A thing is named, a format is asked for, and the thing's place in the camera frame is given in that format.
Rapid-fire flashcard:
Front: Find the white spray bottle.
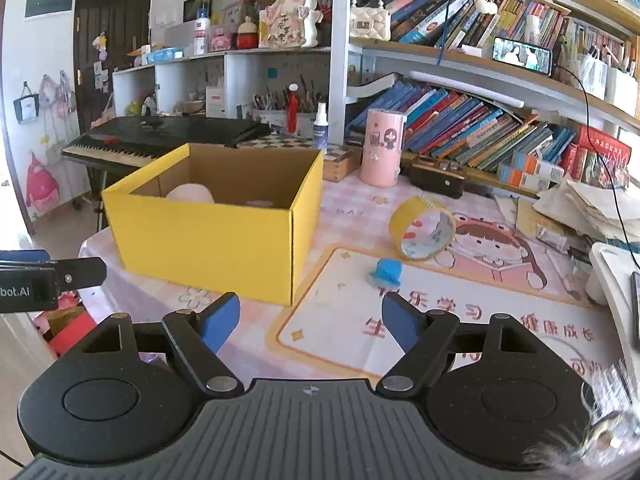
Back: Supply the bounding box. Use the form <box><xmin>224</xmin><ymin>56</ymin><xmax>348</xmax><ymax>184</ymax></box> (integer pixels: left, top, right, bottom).
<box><xmin>312</xmin><ymin>102</ymin><xmax>329</xmax><ymax>153</ymax></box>

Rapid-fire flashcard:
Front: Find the brown retro radio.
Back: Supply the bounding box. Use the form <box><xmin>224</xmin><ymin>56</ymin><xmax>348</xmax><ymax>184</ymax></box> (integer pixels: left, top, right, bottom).
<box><xmin>409</xmin><ymin>156</ymin><xmax>466</xmax><ymax>198</ymax></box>

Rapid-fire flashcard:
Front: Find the grey toy car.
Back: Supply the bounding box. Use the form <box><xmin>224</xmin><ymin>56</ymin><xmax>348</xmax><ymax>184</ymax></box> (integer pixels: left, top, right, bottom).
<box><xmin>245</xmin><ymin>200</ymin><xmax>273</xmax><ymax>208</ymax></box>

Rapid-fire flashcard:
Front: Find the yellow tape roll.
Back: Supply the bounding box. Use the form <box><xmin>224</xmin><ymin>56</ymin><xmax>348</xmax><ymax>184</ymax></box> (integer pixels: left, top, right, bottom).
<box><xmin>388</xmin><ymin>194</ymin><xmax>457</xmax><ymax>261</ymax></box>

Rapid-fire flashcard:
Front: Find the black charging cable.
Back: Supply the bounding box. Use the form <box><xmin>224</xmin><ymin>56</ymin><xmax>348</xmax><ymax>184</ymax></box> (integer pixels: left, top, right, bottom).
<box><xmin>549</xmin><ymin>62</ymin><xmax>640</xmax><ymax>256</ymax></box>

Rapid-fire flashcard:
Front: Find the black electronic keyboard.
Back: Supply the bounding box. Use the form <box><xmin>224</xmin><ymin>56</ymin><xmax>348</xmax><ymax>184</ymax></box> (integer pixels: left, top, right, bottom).
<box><xmin>62</xmin><ymin>116</ymin><xmax>270</xmax><ymax>168</ymax></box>

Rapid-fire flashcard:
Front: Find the stack of papers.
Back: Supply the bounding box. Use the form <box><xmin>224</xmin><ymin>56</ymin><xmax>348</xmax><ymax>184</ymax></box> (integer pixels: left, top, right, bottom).
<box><xmin>534</xmin><ymin>179</ymin><xmax>639</xmax><ymax>243</ymax></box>

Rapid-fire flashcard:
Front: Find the pink plush toy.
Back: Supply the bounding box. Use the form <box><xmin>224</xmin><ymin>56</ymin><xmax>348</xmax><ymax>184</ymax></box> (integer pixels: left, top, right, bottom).
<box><xmin>166</xmin><ymin>183</ymin><xmax>215</xmax><ymax>204</ymax></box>

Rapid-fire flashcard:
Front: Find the white laptop stand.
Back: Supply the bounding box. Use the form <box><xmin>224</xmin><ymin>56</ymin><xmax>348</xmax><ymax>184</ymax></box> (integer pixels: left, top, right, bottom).
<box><xmin>589</xmin><ymin>243</ymin><xmax>639</xmax><ymax>353</ymax></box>

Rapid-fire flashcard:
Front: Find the blue star-shaped sharpener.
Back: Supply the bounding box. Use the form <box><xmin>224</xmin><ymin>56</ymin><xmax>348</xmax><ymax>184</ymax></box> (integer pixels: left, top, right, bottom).
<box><xmin>368</xmin><ymin>258</ymin><xmax>402</xmax><ymax>289</ymax></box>

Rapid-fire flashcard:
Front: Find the smartphone on shelf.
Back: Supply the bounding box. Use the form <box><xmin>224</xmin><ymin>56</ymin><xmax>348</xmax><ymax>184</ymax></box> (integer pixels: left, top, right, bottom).
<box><xmin>491</xmin><ymin>37</ymin><xmax>553</xmax><ymax>77</ymax></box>

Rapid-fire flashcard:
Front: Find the yellow cardboard box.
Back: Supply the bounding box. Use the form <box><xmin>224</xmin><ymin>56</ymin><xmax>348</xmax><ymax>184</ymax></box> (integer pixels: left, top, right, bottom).
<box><xmin>102</xmin><ymin>144</ymin><xmax>323</xmax><ymax>307</ymax></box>

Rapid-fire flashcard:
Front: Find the pink cat figurine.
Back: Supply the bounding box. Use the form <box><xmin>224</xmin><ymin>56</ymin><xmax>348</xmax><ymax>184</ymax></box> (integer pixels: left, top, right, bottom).
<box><xmin>258</xmin><ymin>0</ymin><xmax>322</xmax><ymax>50</ymax></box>

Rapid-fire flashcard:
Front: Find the red bag on floor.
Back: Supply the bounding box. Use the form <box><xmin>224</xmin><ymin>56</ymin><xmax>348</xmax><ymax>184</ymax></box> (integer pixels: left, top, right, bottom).
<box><xmin>32</xmin><ymin>292</ymin><xmax>96</xmax><ymax>358</ymax></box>

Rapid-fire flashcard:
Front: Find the white cubby shelf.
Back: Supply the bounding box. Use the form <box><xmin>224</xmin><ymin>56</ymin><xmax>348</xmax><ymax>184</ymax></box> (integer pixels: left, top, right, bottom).
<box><xmin>112</xmin><ymin>47</ymin><xmax>331</xmax><ymax>118</ymax></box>

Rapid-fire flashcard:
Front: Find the white quilted pearl handbag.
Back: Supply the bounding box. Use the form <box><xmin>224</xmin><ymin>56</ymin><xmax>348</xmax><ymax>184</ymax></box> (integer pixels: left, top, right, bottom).
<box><xmin>349</xmin><ymin>0</ymin><xmax>390</xmax><ymax>41</ymax></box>

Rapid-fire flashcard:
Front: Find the wooden chess board box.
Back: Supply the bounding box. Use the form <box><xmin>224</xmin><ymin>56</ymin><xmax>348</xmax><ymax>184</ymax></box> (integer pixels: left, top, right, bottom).
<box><xmin>236</xmin><ymin>131</ymin><xmax>364</xmax><ymax>184</ymax></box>

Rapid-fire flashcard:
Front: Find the pink cylindrical canister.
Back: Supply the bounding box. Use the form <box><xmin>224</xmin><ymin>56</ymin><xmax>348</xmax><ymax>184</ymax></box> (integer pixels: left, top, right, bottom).
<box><xmin>359</xmin><ymin>108</ymin><xmax>407</xmax><ymax>188</ymax></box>

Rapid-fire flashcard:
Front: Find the pink cartoon table mat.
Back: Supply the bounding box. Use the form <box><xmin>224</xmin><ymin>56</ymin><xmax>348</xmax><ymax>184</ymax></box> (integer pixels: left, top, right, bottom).
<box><xmin>77</xmin><ymin>171</ymin><xmax>622</xmax><ymax>386</ymax></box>

